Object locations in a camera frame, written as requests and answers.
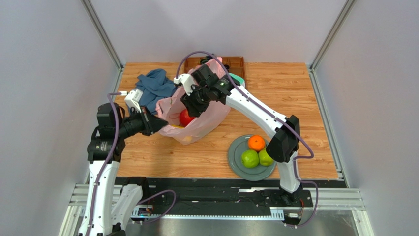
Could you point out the grey round plate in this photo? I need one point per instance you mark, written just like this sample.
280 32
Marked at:
258 173

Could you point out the blue crumpled cloth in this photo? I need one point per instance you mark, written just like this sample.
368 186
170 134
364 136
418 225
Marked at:
155 85

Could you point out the yellow fake fruit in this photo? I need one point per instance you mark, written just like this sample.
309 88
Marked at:
178 126

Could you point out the teal white sock right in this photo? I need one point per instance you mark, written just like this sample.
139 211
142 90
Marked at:
238 78

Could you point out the aluminium frame rail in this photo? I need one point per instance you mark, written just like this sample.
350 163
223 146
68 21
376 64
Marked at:
337 210

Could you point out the green fake apple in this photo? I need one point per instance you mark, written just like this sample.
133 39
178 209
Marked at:
250 158

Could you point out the pink translucent plastic bag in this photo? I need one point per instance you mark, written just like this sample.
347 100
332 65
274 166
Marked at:
170 108

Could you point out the wooden compartment tray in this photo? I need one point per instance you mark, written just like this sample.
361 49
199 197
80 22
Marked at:
234 65

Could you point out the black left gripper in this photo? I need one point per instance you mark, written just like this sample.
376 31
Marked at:
151 123

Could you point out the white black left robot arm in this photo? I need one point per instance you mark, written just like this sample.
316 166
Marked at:
102 216

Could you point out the orange fake fruit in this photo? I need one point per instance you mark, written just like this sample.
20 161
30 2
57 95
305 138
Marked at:
256 143

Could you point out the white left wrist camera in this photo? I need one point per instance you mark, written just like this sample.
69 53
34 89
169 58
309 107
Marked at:
132 99

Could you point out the red fake fruit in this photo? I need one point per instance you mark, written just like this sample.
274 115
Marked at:
184 118

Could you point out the green fake pear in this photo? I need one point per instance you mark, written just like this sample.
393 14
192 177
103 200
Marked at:
264 158

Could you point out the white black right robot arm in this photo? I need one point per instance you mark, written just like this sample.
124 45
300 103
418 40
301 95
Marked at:
204 86

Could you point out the dark rolled sock back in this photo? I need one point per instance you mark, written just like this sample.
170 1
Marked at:
206 59

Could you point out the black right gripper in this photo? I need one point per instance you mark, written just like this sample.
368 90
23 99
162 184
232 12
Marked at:
195 101

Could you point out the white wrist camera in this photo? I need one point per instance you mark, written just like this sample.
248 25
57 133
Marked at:
186 81
132 99

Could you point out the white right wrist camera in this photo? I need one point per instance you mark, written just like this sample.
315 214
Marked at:
186 81

